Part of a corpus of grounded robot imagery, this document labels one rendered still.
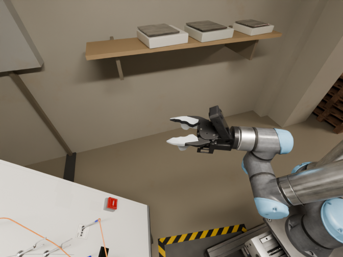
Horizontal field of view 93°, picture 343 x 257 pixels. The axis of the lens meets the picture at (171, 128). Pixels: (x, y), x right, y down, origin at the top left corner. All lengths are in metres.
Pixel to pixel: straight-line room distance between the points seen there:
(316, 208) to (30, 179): 1.02
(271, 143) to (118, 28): 1.67
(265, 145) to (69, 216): 0.76
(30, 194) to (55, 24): 1.45
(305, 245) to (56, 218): 0.92
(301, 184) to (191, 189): 1.71
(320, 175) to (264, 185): 0.13
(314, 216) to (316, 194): 0.27
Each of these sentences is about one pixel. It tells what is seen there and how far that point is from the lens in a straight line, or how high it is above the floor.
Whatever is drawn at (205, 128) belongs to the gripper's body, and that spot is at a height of 1.59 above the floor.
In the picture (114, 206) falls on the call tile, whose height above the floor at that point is 1.11.
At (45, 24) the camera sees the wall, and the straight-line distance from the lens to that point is 1.93.
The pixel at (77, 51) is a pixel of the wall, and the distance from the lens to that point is 1.95.
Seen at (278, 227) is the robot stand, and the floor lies 1.16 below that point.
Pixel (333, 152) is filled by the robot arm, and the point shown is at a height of 1.51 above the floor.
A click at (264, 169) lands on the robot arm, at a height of 1.50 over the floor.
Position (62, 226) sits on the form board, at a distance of 0.82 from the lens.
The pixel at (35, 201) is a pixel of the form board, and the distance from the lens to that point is 0.81.
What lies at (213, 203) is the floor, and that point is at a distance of 2.13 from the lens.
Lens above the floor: 1.93
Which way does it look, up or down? 44 degrees down
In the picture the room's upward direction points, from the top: straight up
